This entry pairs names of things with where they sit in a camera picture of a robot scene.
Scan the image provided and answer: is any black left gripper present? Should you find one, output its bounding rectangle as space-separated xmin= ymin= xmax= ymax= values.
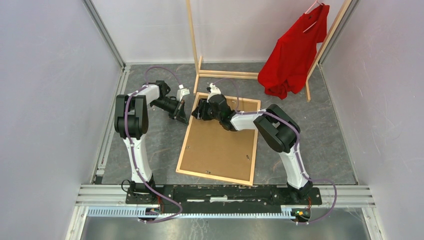
xmin=151 ymin=98 xmax=190 ymax=127

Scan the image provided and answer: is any light wooden picture frame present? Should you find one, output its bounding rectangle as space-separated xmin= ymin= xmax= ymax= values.
xmin=175 ymin=92 xmax=262 ymax=187

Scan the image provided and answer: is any brown backing board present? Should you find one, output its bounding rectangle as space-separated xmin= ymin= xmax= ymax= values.
xmin=179 ymin=96 xmax=259 ymax=182

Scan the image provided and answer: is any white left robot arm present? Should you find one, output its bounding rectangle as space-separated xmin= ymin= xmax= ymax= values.
xmin=114 ymin=80 xmax=190 ymax=204

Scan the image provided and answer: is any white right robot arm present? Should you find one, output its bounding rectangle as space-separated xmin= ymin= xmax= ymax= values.
xmin=191 ymin=94 xmax=313 ymax=204

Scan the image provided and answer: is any wooden clothes rack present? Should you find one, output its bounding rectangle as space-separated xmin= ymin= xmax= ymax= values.
xmin=185 ymin=0 xmax=354 ymax=102

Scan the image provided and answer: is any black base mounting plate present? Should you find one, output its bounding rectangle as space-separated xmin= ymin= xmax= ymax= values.
xmin=121 ymin=184 xmax=323 ymax=214

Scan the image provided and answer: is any red t-shirt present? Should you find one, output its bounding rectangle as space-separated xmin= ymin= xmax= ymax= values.
xmin=257 ymin=4 xmax=330 ymax=100

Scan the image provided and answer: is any pink clothes hanger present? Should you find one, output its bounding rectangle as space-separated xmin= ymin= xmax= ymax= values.
xmin=303 ymin=0 xmax=324 ymax=33

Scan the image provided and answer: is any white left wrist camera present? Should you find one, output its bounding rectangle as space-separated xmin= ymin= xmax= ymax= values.
xmin=176 ymin=84 xmax=190 ymax=102

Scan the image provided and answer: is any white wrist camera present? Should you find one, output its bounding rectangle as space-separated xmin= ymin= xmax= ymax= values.
xmin=176 ymin=84 xmax=190 ymax=102
xmin=206 ymin=83 xmax=222 ymax=101

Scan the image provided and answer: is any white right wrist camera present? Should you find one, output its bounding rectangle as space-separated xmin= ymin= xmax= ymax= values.
xmin=206 ymin=83 xmax=222 ymax=101

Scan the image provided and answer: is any white slotted cable duct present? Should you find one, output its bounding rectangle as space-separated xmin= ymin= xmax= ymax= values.
xmin=86 ymin=206 xmax=294 ymax=220

